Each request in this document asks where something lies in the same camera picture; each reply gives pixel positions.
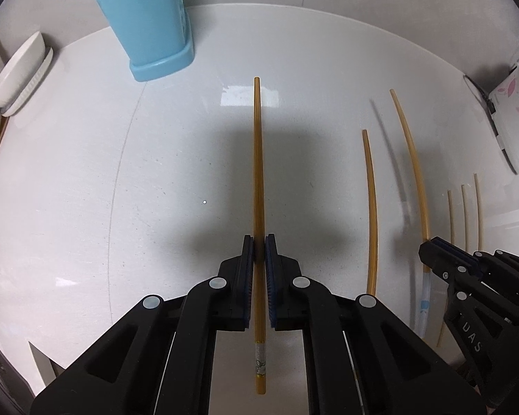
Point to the white ribbed plate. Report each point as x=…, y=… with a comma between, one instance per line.
x=30, y=86

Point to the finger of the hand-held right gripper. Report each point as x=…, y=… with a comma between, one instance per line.
x=447, y=261
x=510, y=270

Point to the white flowered rice cooker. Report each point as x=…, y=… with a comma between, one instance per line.
x=517, y=116

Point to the large white bowl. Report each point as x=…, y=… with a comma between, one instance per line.
x=17, y=69

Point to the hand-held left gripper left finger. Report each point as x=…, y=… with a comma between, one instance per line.
x=247, y=268

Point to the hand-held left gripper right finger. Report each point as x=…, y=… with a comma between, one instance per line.
x=271, y=276

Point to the blue plastic utensil holder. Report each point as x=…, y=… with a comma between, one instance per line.
x=149, y=21

